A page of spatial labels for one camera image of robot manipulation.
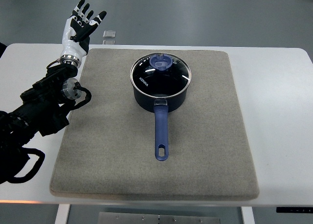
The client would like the white left table leg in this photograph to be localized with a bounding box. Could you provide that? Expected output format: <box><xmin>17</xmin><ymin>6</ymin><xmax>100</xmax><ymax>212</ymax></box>
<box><xmin>55</xmin><ymin>204</ymin><xmax>70</xmax><ymax>224</ymax></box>

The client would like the glass pot lid blue knob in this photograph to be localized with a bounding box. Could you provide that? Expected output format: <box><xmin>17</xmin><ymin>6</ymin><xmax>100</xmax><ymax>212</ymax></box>
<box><xmin>130</xmin><ymin>52</ymin><xmax>191</xmax><ymax>98</ymax></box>

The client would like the white right table leg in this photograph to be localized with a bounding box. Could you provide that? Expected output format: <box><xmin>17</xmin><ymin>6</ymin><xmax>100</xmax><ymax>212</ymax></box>
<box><xmin>241</xmin><ymin>206</ymin><xmax>255</xmax><ymax>224</ymax></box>

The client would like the dark blue saucepan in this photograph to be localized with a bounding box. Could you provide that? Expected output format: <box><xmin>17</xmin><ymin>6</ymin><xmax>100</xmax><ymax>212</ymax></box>
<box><xmin>131</xmin><ymin>53</ymin><xmax>191</xmax><ymax>161</ymax></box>

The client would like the white table leg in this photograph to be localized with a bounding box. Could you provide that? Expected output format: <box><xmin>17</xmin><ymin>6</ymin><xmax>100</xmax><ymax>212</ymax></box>
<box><xmin>55</xmin><ymin>204</ymin><xmax>70</xmax><ymax>224</ymax></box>
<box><xmin>241</xmin><ymin>206</ymin><xmax>255</xmax><ymax>224</ymax></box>

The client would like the black table control panel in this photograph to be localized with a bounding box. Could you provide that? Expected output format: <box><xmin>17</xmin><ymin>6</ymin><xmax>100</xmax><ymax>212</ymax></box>
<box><xmin>276</xmin><ymin>206</ymin><xmax>313</xmax><ymax>214</ymax></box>

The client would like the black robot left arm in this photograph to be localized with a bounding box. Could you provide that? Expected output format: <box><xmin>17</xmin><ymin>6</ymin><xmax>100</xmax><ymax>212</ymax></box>
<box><xmin>0</xmin><ymin>55</ymin><xmax>91</xmax><ymax>183</ymax></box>

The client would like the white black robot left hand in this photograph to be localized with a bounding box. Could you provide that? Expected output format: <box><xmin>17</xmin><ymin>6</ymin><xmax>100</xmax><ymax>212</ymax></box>
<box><xmin>60</xmin><ymin>0</ymin><xmax>107</xmax><ymax>67</ymax></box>

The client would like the beige fabric mat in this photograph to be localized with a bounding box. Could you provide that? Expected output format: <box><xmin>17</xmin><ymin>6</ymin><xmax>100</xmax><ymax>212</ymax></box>
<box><xmin>50</xmin><ymin>48</ymin><xmax>259</xmax><ymax>201</ymax></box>

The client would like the lower metal floor plate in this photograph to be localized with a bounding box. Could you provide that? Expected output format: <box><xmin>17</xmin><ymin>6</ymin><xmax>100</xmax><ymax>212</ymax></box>
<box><xmin>102</xmin><ymin>40</ymin><xmax>115</xmax><ymax>45</ymax></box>

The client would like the grey metal base plate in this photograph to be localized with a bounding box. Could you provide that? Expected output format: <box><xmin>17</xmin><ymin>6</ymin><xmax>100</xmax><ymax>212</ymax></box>
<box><xmin>97</xmin><ymin>212</ymin><xmax>221</xmax><ymax>224</ymax></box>

